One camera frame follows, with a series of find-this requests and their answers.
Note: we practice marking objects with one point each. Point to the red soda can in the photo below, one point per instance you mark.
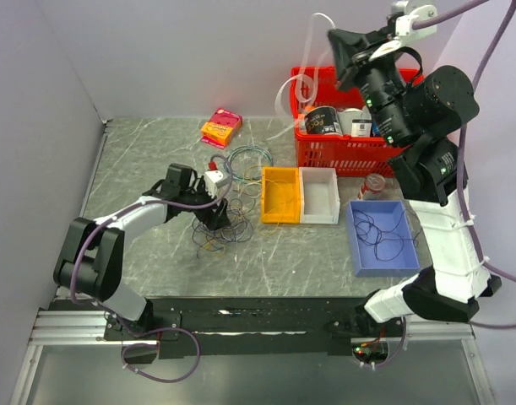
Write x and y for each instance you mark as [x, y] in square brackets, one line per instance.
[372, 187]

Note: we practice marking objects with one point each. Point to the blue plastic tray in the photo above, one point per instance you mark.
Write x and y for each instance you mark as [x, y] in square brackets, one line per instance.
[381, 241]

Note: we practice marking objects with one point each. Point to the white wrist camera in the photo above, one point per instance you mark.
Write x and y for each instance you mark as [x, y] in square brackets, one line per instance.
[214, 180]
[410, 12]

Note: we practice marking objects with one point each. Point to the red plastic shopping basket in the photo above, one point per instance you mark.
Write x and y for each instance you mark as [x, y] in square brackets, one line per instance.
[350, 157]

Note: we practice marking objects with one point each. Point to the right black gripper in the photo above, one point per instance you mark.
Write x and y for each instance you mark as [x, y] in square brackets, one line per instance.
[350, 54]

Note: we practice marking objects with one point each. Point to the yellow plastic bin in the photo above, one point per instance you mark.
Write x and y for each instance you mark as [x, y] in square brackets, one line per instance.
[280, 195]

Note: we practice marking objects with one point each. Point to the white labelled container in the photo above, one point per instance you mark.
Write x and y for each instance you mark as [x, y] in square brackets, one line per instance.
[355, 122]

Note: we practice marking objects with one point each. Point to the white plastic bin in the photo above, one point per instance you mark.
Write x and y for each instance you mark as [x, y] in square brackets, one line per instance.
[320, 203]

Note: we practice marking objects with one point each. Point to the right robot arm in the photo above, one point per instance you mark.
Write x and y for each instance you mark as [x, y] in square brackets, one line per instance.
[417, 116]

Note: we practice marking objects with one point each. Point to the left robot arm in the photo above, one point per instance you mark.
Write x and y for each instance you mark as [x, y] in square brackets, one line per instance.
[91, 259]

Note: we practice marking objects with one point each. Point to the aluminium rail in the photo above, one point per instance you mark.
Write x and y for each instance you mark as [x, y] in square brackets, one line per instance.
[81, 327]

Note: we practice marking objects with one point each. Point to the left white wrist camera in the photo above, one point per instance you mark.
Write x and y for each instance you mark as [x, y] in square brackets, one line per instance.
[214, 180]

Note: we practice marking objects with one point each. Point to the pink orange small box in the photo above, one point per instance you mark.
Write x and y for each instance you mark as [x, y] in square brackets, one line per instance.
[219, 129]

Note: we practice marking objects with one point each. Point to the black labelled can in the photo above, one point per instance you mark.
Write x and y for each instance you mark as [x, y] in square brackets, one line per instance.
[322, 120]

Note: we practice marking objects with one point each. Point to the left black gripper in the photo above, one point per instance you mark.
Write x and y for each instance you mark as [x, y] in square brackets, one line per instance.
[214, 220]

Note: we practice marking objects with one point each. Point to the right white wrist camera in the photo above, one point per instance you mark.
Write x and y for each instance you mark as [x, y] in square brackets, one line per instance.
[410, 12]

